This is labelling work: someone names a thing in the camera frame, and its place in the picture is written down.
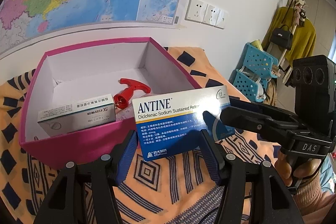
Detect teal white medicine box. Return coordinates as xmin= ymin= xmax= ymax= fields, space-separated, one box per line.
xmin=38 ymin=94 xmax=116 ymax=136

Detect blue Antine medicine box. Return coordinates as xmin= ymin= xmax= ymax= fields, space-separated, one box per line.
xmin=132 ymin=85 xmax=235 ymax=161

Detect pink sleeve right forearm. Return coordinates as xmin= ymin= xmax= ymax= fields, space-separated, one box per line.
xmin=293 ymin=174 xmax=335 ymax=223

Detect right hand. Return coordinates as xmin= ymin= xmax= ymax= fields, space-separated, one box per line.
xmin=274 ymin=150 xmax=321 ymax=186

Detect blue plastic rack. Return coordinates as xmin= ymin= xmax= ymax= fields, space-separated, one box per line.
xmin=229 ymin=43 xmax=278 ymax=102

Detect orange patterned blanket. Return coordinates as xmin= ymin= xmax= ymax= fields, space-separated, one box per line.
xmin=0 ymin=45 xmax=279 ymax=224

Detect black handbag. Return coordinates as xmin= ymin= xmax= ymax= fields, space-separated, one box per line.
xmin=270 ymin=24 xmax=293 ymax=51

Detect mustard yellow coat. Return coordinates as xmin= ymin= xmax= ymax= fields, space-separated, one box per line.
xmin=261 ymin=7 xmax=316 ymax=67

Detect pink cardboard box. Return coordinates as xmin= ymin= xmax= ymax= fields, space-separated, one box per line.
xmin=19 ymin=37 xmax=199 ymax=169

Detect white coat stand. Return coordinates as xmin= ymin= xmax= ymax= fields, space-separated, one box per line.
xmin=282 ymin=0 xmax=307 ymax=62

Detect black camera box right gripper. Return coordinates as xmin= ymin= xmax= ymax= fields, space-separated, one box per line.
xmin=292 ymin=55 xmax=335 ymax=136

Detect red plastic handle tool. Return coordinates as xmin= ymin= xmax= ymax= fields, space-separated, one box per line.
xmin=113 ymin=78 xmax=151 ymax=110

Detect white wall socket panel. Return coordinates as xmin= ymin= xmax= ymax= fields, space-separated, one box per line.
xmin=185 ymin=0 xmax=229 ymax=30

